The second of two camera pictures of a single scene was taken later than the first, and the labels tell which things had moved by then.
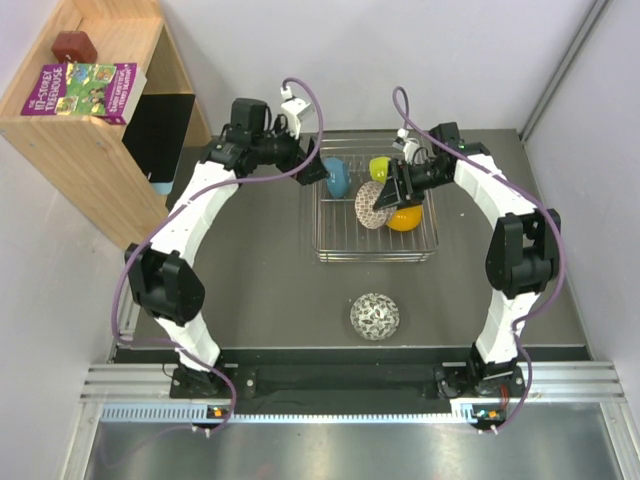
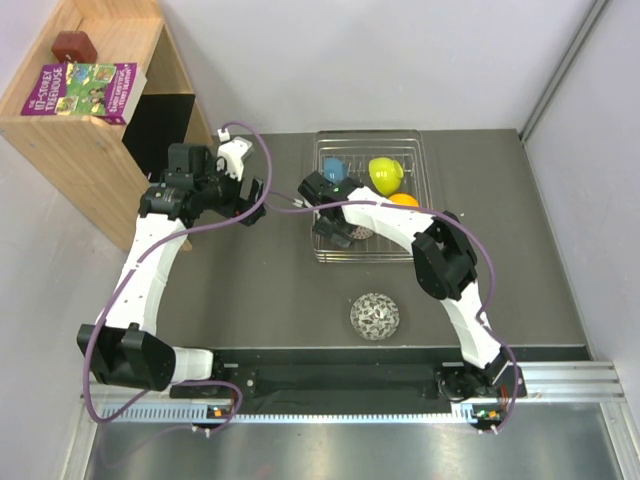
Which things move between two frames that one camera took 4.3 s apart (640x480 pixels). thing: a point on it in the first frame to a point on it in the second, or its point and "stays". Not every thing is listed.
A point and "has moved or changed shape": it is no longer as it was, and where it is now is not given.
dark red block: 73,46 stays
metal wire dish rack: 346,227 stays
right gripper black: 393,192 to 327,232
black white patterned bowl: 374,316 stays
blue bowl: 338,178 stays
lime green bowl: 378,168 stays
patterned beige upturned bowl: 366,197 has moved or changed shape
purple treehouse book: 107,91 stays
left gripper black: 306,167 to 238,204
